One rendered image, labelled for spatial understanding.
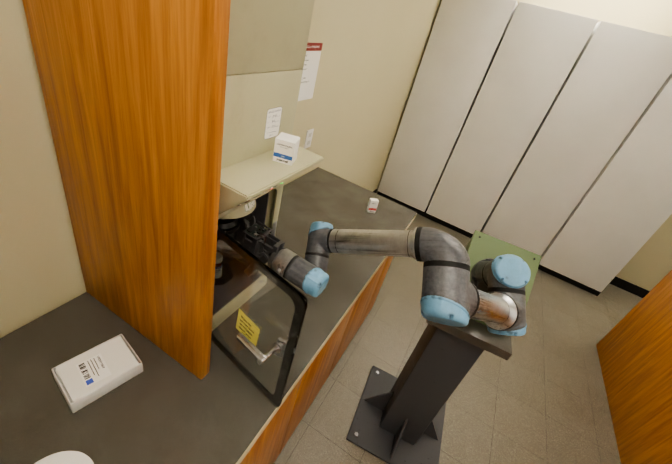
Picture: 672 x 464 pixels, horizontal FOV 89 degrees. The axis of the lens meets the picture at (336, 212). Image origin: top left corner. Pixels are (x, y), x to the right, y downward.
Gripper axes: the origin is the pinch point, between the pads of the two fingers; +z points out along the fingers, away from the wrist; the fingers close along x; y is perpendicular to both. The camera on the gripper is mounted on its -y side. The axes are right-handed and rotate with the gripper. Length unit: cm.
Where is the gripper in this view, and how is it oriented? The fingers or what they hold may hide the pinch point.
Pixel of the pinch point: (225, 230)
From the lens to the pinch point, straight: 110.3
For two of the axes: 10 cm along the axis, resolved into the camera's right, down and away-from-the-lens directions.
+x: -4.7, 3.8, -8.0
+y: 2.8, -8.0, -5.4
